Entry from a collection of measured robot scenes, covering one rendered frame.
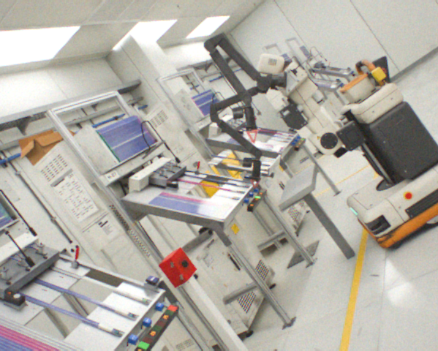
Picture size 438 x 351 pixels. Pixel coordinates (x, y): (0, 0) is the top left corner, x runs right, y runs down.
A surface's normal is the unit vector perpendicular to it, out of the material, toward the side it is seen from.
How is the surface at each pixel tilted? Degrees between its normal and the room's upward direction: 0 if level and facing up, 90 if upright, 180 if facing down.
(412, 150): 90
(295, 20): 90
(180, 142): 90
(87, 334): 47
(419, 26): 90
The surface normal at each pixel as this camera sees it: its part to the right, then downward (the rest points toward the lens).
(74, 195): -0.35, 0.31
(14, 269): 0.12, -0.91
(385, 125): -0.10, 0.14
